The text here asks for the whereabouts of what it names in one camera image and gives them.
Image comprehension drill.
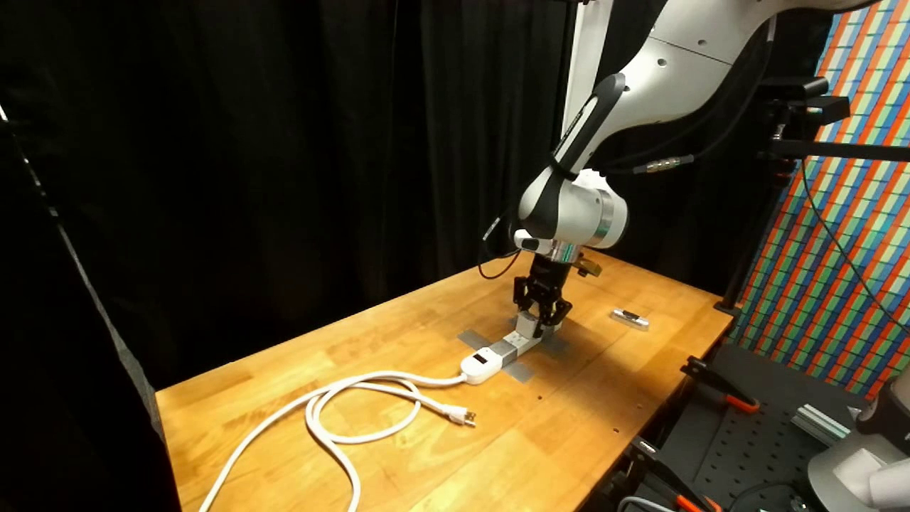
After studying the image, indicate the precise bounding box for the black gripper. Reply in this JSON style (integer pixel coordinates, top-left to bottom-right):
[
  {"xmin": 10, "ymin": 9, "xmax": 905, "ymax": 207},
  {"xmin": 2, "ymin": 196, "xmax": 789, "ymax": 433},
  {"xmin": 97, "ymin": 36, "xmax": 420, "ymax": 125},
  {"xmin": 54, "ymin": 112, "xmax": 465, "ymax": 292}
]
[{"xmin": 509, "ymin": 251, "xmax": 576, "ymax": 341}]

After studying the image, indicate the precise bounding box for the white charger head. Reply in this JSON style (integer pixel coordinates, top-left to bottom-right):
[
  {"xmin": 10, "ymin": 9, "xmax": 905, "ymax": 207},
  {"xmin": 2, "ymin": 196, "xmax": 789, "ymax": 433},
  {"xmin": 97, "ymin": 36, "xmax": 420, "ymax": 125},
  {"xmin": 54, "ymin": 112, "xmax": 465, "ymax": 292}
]
[{"xmin": 515, "ymin": 311, "xmax": 545, "ymax": 346}]

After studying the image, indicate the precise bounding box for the grey tripod head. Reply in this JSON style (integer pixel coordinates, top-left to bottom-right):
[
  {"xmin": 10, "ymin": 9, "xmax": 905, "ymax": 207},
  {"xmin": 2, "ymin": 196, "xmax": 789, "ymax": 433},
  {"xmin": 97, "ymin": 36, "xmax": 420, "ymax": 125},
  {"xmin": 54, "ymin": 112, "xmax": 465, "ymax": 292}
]
[{"xmin": 804, "ymin": 378, "xmax": 910, "ymax": 512}]

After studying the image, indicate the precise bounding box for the white power strip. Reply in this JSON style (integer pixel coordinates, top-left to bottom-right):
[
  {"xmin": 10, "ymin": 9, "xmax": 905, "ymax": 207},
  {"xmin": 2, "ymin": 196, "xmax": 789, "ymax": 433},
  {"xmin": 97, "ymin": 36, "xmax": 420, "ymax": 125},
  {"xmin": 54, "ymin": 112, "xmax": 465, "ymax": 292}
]
[{"xmin": 457, "ymin": 318, "xmax": 553, "ymax": 386}]

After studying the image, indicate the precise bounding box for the small dark object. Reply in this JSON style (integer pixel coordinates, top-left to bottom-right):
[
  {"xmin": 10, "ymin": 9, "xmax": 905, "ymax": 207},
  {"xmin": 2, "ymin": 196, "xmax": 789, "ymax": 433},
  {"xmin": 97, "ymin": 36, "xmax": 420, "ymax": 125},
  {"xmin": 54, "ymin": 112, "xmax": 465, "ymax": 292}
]
[{"xmin": 609, "ymin": 304, "xmax": 653, "ymax": 334}]

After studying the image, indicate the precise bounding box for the orange black clamp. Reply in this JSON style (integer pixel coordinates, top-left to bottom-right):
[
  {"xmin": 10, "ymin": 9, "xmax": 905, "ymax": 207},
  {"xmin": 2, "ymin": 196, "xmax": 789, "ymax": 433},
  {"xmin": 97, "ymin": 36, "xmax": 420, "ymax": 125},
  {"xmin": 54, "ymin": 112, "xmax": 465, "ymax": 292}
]
[
  {"xmin": 629, "ymin": 435, "xmax": 725, "ymax": 512},
  {"xmin": 680, "ymin": 354, "xmax": 768, "ymax": 418}
]

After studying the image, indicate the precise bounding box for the black breadboard side table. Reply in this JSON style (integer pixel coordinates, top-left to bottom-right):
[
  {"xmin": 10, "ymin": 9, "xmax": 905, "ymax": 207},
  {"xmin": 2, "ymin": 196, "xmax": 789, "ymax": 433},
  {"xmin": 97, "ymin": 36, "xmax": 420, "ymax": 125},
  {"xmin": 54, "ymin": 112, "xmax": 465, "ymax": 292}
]
[{"xmin": 579, "ymin": 339, "xmax": 910, "ymax": 512}]

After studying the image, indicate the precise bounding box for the black curtain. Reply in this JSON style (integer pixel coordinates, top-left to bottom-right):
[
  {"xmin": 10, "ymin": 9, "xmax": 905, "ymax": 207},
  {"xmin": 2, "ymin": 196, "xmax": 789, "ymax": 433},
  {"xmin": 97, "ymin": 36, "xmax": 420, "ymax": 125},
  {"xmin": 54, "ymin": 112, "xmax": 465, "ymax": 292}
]
[{"xmin": 0, "ymin": 0, "xmax": 818, "ymax": 512}]

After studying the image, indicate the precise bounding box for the colourful checkered board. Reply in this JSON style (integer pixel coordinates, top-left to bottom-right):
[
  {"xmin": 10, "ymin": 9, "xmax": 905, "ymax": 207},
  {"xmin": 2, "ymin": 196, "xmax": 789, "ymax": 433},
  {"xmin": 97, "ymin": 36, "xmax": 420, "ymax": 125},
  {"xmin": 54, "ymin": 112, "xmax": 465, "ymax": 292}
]
[{"xmin": 725, "ymin": 0, "xmax": 910, "ymax": 401}]

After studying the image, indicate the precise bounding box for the yellow-taped wrist camera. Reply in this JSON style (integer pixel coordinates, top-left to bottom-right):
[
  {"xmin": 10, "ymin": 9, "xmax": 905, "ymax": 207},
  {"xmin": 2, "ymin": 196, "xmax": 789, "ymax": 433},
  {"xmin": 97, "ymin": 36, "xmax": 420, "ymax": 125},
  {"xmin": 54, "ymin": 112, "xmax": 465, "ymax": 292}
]
[{"xmin": 569, "ymin": 251, "xmax": 606, "ymax": 281}]

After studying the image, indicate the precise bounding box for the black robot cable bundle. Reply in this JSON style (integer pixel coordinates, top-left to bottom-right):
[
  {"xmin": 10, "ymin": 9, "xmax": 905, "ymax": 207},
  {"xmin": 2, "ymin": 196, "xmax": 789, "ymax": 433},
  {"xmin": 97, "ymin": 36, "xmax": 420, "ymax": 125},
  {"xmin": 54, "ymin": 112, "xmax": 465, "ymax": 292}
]
[{"xmin": 471, "ymin": 18, "xmax": 789, "ymax": 285}]

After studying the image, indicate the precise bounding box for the white power cord with plug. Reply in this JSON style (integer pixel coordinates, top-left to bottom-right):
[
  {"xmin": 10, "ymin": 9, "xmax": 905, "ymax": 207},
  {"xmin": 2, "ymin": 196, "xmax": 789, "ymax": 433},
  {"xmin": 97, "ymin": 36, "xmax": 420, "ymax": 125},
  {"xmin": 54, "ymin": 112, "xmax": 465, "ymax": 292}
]
[{"xmin": 192, "ymin": 365, "xmax": 478, "ymax": 512}]

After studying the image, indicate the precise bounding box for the silver aluminium rail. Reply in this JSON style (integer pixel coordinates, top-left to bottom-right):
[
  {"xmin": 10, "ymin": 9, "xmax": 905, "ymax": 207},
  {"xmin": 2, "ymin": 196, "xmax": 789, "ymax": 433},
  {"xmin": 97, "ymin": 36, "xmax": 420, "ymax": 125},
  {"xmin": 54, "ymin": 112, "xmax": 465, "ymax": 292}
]
[{"xmin": 788, "ymin": 401, "xmax": 859, "ymax": 446}]

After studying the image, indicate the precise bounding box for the thin black camera cable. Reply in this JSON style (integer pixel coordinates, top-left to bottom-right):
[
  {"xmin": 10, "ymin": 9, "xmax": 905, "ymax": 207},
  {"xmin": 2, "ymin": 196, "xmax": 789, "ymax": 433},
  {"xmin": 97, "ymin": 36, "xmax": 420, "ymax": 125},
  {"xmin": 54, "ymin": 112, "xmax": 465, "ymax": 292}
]
[{"xmin": 796, "ymin": 156, "xmax": 910, "ymax": 335}]

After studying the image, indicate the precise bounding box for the black camera on boom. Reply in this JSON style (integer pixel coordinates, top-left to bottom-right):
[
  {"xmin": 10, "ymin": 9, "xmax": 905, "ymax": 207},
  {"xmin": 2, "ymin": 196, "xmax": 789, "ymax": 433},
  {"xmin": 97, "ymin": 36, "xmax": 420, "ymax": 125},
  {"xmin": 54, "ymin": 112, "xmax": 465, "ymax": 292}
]
[{"xmin": 754, "ymin": 75, "xmax": 910, "ymax": 164}]

